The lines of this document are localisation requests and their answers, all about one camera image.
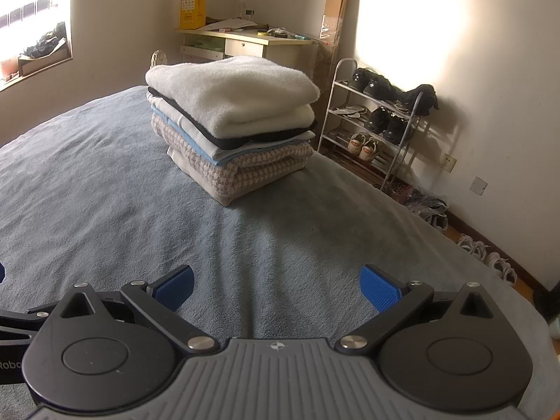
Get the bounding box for white striped sneaker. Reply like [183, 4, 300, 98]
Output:
[361, 138, 386, 162]
[348, 133, 370, 155]

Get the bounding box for black boot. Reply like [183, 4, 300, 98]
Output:
[364, 72, 405, 102]
[349, 68, 381, 92]

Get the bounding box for black shoe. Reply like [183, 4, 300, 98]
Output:
[364, 107, 392, 133]
[384, 115, 412, 145]

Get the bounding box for grey-blue bed blanket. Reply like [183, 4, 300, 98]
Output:
[0, 85, 560, 420]

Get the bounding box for grey sneakers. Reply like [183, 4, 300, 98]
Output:
[405, 197, 449, 232]

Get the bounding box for beige sandals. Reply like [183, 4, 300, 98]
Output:
[335, 104, 372, 120]

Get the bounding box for dark cloth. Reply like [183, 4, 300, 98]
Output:
[22, 21, 67, 58]

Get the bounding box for light blue folded garment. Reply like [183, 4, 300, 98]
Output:
[151, 107, 312, 160]

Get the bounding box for black folded garment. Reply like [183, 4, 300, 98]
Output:
[147, 86, 316, 152]

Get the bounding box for cream deer sweater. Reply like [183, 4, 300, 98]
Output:
[145, 55, 321, 138]

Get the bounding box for cream folded garment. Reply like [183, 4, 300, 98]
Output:
[166, 146, 230, 207]

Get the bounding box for pink basket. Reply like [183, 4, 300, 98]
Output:
[387, 181, 416, 204]

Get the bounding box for cream wooden desk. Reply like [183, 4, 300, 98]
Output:
[175, 26, 322, 86]

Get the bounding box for tall cardboard board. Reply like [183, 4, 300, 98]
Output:
[317, 0, 353, 110]

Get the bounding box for white metal shoe rack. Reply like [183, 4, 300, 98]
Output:
[317, 58, 432, 193]

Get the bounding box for dark furry shoes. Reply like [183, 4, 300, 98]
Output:
[400, 83, 439, 112]

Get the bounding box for cardboard box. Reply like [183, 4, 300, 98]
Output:
[17, 46, 71, 77]

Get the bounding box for papers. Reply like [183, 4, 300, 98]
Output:
[203, 16, 259, 31]

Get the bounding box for light green folder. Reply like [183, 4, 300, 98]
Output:
[183, 37, 226, 60]

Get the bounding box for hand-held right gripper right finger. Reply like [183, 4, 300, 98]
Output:
[335, 265, 496, 353]

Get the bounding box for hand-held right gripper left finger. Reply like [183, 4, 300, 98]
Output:
[60, 265, 221, 354]

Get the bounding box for window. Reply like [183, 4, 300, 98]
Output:
[0, 0, 73, 92]

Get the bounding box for beige checked folded garment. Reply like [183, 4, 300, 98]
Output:
[151, 111, 315, 207]

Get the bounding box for white folded shirt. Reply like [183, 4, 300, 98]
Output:
[149, 96, 316, 158]

